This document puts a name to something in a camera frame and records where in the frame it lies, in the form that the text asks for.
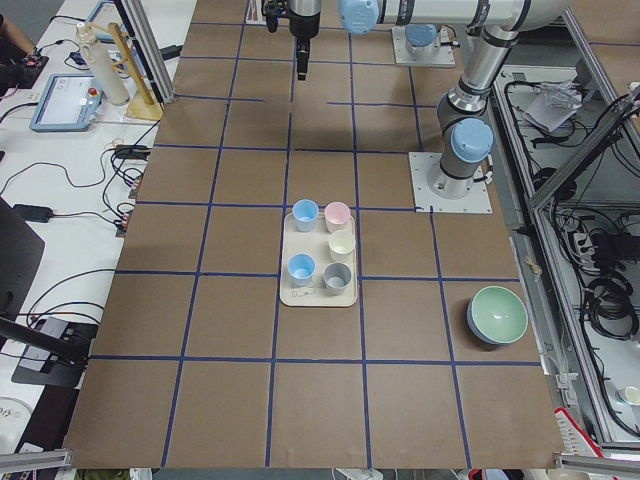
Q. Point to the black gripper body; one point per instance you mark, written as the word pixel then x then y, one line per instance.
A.
pixel 305 26

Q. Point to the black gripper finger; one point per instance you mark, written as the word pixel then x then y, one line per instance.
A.
pixel 302 58

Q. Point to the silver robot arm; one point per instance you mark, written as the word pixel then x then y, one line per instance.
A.
pixel 419 37
pixel 499 24

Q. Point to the far light blue cup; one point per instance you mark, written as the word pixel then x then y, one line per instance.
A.
pixel 305 213

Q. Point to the light blue cup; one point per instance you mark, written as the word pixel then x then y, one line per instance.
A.
pixel 305 213
pixel 301 268

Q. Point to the pink plastic cup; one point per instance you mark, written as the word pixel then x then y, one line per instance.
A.
pixel 337 215

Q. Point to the cream plastic cup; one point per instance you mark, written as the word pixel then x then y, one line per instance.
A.
pixel 341 245

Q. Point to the near light blue cup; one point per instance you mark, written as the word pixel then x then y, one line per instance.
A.
pixel 301 268

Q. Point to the grey plastic cup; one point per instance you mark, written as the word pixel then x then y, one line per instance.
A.
pixel 337 276

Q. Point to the wooden stand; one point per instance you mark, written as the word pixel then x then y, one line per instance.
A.
pixel 142 104

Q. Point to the white plastic tray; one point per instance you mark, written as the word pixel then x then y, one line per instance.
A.
pixel 314 243

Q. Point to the blue teach pendant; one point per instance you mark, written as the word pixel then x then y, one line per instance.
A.
pixel 68 104

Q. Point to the crumpled white paper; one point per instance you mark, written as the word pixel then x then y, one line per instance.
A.
pixel 554 104

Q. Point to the black power adapter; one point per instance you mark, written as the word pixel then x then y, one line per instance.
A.
pixel 33 213

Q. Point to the green ceramic bowl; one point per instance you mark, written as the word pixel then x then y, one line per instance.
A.
pixel 497 316

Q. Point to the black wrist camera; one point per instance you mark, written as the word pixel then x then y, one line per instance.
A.
pixel 273 11

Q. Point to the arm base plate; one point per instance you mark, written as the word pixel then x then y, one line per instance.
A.
pixel 436 192
pixel 438 55

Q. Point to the aluminium frame post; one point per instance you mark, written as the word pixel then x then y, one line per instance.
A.
pixel 136 22

